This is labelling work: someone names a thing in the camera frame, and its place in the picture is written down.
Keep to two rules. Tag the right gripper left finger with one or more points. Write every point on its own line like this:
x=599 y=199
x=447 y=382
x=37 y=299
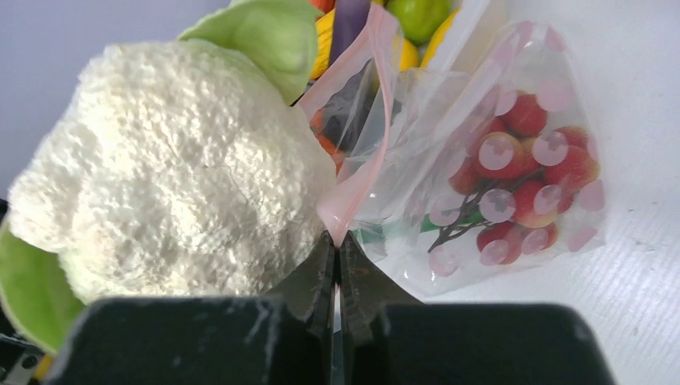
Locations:
x=281 y=337

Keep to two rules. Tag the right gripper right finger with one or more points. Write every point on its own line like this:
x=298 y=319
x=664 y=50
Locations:
x=390 y=337

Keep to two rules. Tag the clear pink-dotted zip bag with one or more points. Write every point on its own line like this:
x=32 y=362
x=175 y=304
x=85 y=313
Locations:
x=399 y=135

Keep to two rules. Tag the red cherry bunch green stem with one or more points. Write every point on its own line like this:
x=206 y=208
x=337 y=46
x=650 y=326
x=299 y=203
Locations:
x=516 y=182

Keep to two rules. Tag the purple eggplant toy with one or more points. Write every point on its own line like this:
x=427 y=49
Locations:
x=350 y=18

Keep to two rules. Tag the yellow lemon toy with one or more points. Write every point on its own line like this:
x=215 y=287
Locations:
x=409 y=57

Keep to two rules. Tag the yellow banana toy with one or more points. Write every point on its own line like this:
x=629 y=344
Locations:
x=325 y=31

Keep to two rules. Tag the green lime toy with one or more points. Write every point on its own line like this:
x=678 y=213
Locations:
x=419 y=19

